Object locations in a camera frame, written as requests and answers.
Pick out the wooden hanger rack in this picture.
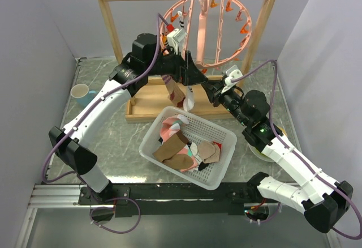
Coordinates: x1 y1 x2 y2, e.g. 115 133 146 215
98 0 275 122

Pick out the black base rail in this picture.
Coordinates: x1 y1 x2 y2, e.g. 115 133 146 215
78 182 263 217

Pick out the pink round clip hanger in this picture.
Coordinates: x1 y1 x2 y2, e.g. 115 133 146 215
160 0 253 72

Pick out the pile of socks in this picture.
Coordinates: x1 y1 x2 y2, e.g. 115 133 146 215
153 114 222 173

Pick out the aluminium frame rail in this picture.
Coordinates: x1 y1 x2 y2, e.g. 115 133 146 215
27 181 329 209

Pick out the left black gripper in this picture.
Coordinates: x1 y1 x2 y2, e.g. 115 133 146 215
145 46 208 86

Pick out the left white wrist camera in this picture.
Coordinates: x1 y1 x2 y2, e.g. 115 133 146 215
167 28 187 54

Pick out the light blue mug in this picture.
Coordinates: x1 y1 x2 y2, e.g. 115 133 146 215
70 84 98 108

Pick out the white plastic basket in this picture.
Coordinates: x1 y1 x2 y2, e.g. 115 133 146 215
139 106 237 190

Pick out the yellow bowl on plate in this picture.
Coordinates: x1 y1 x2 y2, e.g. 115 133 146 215
248 126 287 163

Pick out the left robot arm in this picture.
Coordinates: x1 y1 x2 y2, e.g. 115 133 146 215
49 29 207 204

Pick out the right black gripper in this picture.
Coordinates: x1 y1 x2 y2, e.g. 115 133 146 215
200 79 249 126

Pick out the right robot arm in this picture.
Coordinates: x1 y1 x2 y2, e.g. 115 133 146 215
201 80 353 233

